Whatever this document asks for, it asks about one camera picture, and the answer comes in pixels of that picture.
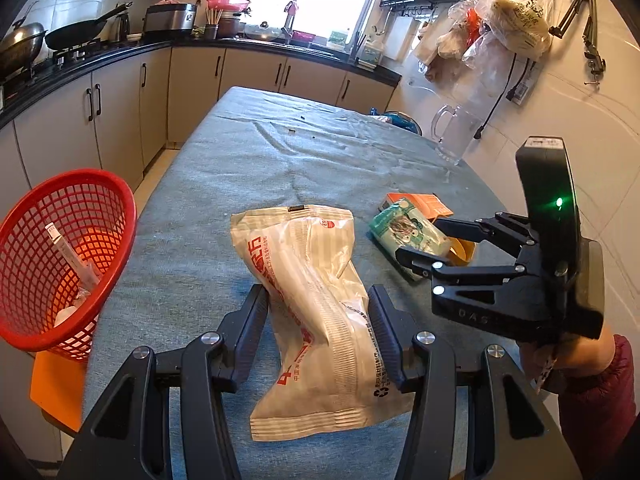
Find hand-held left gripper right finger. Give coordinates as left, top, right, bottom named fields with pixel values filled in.
left=367, top=284, right=583, bottom=480

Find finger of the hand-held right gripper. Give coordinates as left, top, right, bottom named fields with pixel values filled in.
left=397, top=242, right=521, bottom=281
left=432, top=212, right=540, bottom=256

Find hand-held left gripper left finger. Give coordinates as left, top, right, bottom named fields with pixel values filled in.
left=59, top=284, right=271, bottom=480

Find green tissue packet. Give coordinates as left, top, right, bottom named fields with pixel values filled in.
left=369, top=197, right=453, bottom=281

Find white red-printed plastic bag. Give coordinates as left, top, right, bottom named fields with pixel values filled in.
left=230, top=203, right=416, bottom=442

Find large white medicine box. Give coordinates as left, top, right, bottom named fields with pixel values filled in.
left=45, top=222, right=103, bottom=291

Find red mesh plastic basket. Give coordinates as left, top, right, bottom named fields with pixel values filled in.
left=0, top=169, right=138, bottom=362

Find person's right forearm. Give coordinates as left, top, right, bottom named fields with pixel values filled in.
left=557, top=334, right=640, bottom=480

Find person's right hand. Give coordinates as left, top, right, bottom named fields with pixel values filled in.
left=520, top=322, right=617, bottom=393

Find flat orange carton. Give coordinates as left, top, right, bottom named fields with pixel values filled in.
left=386, top=192, right=453, bottom=218

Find clear plastic pitcher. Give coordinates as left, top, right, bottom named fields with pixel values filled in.
left=431, top=104, right=488, bottom=166

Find grey blue tablecloth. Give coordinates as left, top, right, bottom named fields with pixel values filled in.
left=82, top=86, right=561, bottom=480

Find orange stool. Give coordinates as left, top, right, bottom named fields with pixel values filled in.
left=30, top=350, right=88, bottom=433

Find hanging white plastic bag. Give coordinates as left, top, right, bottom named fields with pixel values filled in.
left=472, top=0, right=556, bottom=58

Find beige kitchen cabinets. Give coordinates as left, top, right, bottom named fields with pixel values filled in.
left=0, top=45, right=396, bottom=241

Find kitchen faucet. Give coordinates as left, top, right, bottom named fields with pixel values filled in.
left=281, top=2, right=301, bottom=46

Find glass pot lid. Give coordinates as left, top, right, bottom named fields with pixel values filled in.
left=245, top=21, right=283, bottom=42

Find chopstick holder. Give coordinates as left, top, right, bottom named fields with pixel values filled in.
left=202, top=5, right=221, bottom=40

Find black kitchen countertop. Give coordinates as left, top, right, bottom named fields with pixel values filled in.
left=0, top=35, right=403, bottom=121

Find dark cooking pot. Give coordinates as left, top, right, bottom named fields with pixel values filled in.
left=218, top=10, right=246, bottom=38

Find steel rice cooker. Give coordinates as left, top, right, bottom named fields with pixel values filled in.
left=142, top=2, right=198, bottom=38

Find steel kettle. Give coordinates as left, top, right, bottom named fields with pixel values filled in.
left=107, top=12, right=132, bottom=42

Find black wok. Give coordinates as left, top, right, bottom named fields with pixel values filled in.
left=45, top=2, right=133, bottom=51

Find silver wok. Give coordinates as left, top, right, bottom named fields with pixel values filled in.
left=0, top=17, right=46, bottom=78

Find black power cable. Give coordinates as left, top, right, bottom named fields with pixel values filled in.
left=472, top=50, right=538, bottom=141

